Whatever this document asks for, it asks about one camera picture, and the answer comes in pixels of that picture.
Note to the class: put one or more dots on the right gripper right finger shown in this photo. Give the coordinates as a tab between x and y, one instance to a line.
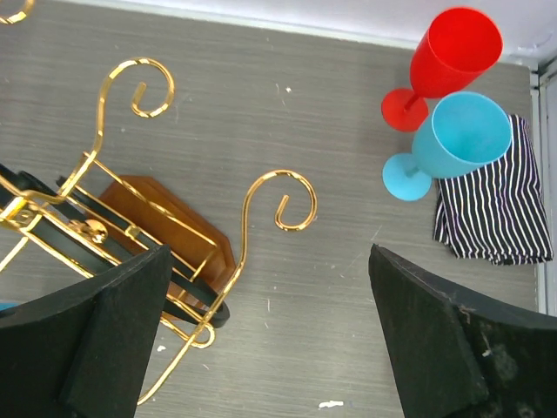
459	353

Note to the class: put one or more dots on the striped black white cloth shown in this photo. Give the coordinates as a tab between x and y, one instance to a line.
496	213

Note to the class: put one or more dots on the blue wine glass front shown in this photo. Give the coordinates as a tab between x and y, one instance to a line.
6	307

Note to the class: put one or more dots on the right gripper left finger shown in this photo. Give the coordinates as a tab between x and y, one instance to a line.
83	351

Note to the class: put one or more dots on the red wine glass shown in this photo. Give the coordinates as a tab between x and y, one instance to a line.
460	44

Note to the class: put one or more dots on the light blue wine glass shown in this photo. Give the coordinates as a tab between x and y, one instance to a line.
465	132

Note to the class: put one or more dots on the gold wire wine glass rack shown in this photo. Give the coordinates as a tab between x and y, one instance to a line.
135	214

